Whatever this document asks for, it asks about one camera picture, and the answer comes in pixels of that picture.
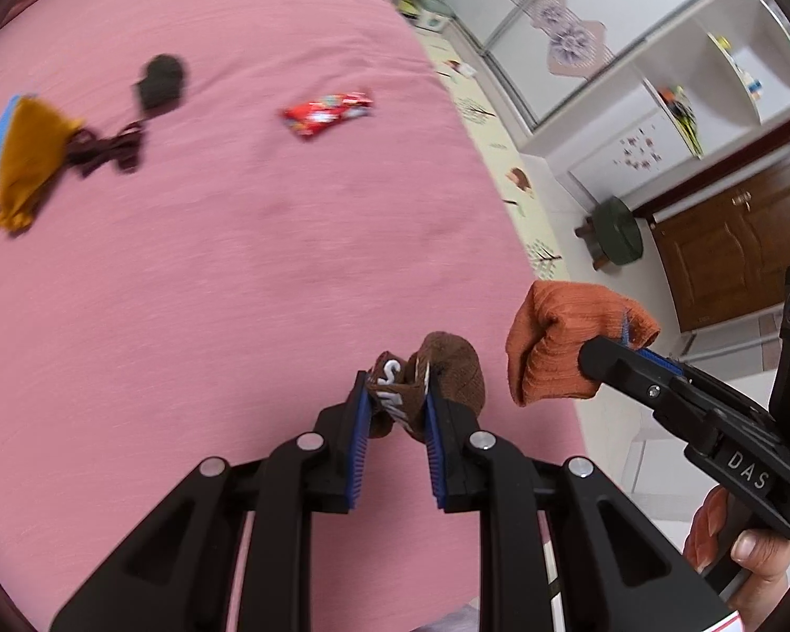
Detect person's right hand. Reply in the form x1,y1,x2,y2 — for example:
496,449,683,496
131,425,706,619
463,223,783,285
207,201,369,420
683,486,790,632

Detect flower decoration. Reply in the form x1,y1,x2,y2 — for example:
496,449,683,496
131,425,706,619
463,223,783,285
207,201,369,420
530,0,612,76

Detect brown sock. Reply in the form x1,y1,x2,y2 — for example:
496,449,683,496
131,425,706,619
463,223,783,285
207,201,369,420
362,331,487,441

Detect black sock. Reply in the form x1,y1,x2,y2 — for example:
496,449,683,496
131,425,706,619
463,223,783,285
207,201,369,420
132,54,189,118

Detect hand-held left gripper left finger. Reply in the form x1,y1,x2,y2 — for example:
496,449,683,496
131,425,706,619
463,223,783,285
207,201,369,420
49,372,373,632

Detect small colourful shelf items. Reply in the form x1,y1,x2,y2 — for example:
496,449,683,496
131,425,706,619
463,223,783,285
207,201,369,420
711,33,765,103

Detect mustard yellow cloth pouch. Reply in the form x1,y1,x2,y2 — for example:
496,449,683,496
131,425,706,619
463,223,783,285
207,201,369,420
0,96,85,242

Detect brown wooden cabinet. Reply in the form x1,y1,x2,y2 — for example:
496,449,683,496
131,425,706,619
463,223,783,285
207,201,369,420
632,138,790,337

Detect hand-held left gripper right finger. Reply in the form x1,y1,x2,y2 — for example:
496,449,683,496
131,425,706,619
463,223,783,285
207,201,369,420
423,382,732,632

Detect pink bed sheet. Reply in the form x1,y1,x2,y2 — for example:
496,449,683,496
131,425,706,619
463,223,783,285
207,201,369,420
0,0,590,632

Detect green white container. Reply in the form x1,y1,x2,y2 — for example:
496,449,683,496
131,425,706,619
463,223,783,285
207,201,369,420
398,0,452,33

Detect yellow black shelf item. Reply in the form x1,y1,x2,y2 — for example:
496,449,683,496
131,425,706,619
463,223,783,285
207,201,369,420
658,84,704,159

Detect green round stool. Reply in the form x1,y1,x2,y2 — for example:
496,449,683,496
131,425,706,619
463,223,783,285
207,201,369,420
574,196,646,271

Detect orange sock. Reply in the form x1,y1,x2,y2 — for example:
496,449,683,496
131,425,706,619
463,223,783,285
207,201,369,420
503,281,661,407

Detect red candy wrapper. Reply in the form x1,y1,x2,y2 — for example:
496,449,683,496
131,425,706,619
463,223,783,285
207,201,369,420
280,88,376,142

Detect cream patterned floor mat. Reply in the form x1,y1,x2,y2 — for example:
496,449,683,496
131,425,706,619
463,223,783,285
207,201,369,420
395,13,567,284

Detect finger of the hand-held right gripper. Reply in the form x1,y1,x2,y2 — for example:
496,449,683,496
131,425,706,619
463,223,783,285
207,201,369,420
621,308,686,378
578,338,787,457

